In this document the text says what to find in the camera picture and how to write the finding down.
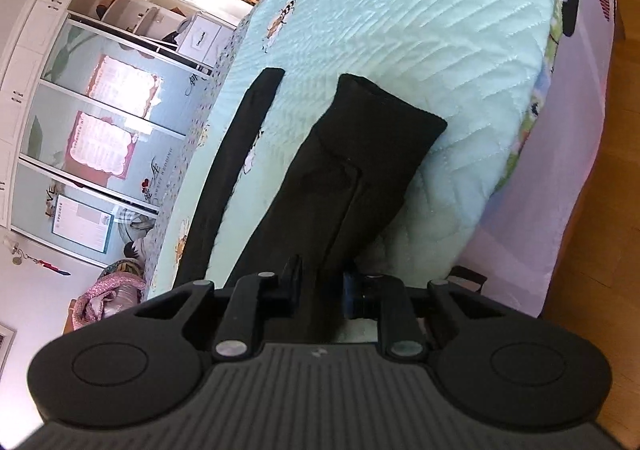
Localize bee-print quilted bed cover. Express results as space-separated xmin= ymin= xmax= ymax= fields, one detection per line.
xmin=147 ymin=0 xmax=576 ymax=346

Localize sliding-door wardrobe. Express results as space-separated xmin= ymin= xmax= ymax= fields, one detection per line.
xmin=0 ymin=0 xmax=241 ymax=271

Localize white shelf unit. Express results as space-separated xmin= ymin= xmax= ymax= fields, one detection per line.
xmin=95 ymin=0 xmax=191 ymax=48

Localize red hanging ornament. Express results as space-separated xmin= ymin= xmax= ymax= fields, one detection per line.
xmin=22 ymin=255 xmax=72 ymax=277

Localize blue-framed paper notice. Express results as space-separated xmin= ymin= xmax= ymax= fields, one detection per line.
xmin=50 ymin=195 xmax=117 ymax=253

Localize white drawer cabinet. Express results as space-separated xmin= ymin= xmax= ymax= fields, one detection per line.
xmin=177 ymin=15 xmax=233 ymax=63

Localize pink garment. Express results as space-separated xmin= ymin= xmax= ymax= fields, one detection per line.
xmin=72 ymin=272 xmax=147 ymax=331

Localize blue floral bed sheet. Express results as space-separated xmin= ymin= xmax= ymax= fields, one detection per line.
xmin=492 ymin=0 xmax=583 ymax=196

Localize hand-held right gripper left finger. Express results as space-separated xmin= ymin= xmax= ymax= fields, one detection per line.
xmin=135 ymin=255 xmax=303 ymax=362

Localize black fleece pants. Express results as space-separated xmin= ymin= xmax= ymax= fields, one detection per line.
xmin=175 ymin=67 xmax=448 ymax=345

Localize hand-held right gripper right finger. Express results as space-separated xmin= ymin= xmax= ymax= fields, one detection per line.
xmin=341 ymin=271 xmax=507 ymax=361

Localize pink poster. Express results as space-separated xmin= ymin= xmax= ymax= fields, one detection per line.
xmin=85 ymin=54 xmax=163 ymax=118
xmin=64 ymin=111 xmax=138 ymax=178

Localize wall lamp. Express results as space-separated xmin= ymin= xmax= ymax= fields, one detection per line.
xmin=2 ymin=240 xmax=26 ymax=267

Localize lilac printed bed skirt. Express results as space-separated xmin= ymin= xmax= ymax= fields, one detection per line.
xmin=457 ymin=0 xmax=620 ymax=320

